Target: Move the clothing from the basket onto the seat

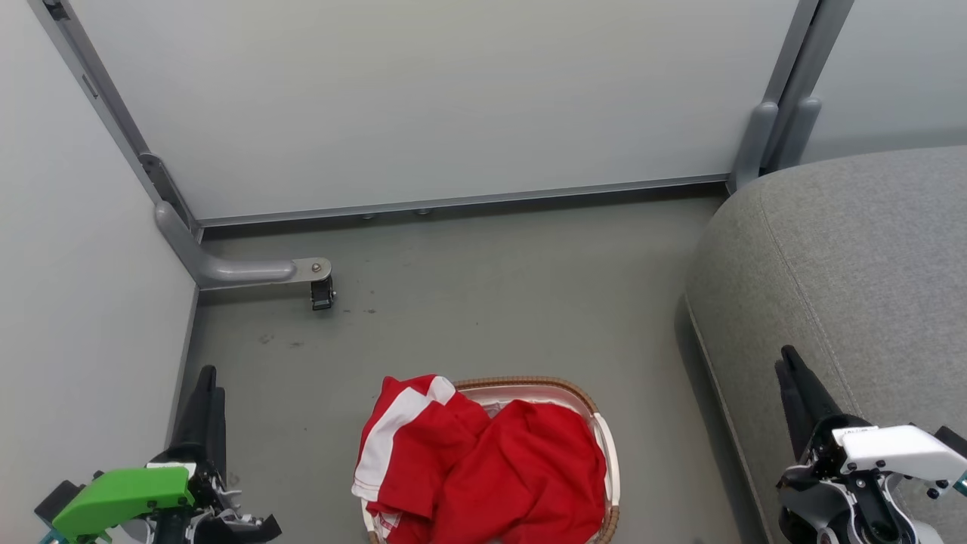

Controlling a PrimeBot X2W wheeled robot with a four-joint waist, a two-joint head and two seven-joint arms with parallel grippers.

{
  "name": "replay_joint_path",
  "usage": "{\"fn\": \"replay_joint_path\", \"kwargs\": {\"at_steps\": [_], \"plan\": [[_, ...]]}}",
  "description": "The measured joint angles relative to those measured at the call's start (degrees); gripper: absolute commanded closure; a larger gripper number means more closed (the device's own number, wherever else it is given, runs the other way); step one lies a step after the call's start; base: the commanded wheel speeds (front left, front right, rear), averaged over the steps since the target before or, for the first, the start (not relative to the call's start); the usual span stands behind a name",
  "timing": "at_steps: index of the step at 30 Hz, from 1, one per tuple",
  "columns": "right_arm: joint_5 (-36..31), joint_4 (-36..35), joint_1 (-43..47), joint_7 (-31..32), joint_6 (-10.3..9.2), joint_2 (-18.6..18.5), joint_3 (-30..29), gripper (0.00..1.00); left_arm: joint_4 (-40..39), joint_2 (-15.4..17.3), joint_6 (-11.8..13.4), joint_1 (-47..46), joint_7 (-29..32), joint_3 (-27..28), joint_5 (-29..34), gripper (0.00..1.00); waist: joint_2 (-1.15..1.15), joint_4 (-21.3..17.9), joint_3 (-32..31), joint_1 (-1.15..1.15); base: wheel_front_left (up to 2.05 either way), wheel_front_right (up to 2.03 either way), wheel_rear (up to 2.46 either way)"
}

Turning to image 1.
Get plain red garment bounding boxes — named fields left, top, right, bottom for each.
left=431, top=399, right=609, bottom=544

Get aluminium partition bottom rail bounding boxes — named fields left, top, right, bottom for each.
left=198, top=175, right=731, bottom=228

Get red shirt white stripes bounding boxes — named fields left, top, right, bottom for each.
left=351, top=374, right=492, bottom=544

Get wicker laundry basket white liner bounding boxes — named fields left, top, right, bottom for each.
left=361, top=376, right=622, bottom=544

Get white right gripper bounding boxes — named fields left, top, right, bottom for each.
left=775, top=345, right=967, bottom=485

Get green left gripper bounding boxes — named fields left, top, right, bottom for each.
left=50, top=366, right=229, bottom=542

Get grey metal hinge bracket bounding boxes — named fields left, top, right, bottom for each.
left=138, top=153, right=202, bottom=233

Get aluminium partition post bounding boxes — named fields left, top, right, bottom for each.
left=762, top=0, right=856, bottom=172
left=28, top=0, right=199, bottom=227

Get grey partition foot with plate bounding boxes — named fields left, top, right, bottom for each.
left=154, top=200, right=333, bottom=292

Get grey fabric sofa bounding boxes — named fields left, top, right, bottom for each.
left=684, top=145, right=967, bottom=544

